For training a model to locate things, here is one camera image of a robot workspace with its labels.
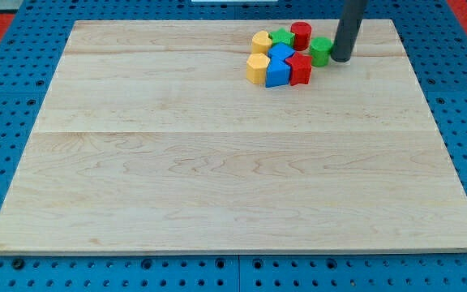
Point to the yellow heart block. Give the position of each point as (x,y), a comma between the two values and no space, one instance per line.
(261,43)

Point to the light wooden board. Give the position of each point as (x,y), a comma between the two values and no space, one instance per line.
(151,141)

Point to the green cylinder block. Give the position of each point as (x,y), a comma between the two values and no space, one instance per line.
(320,49)

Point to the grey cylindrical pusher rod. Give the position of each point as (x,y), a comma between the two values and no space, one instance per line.
(348,29)

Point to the yellow hexagon block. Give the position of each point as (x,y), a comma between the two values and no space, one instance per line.
(256,68)

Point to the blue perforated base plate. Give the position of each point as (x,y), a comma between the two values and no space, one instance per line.
(433,37)

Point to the red cylinder block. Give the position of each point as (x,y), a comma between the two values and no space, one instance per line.
(302,34)

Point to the red star block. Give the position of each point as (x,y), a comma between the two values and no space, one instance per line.
(300,66)

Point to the blue arch-shaped block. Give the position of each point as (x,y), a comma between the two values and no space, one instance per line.
(278,73)

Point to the green star block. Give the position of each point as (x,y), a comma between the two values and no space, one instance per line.
(282,36)

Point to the blue cube block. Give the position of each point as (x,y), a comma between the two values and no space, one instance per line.
(280,51)

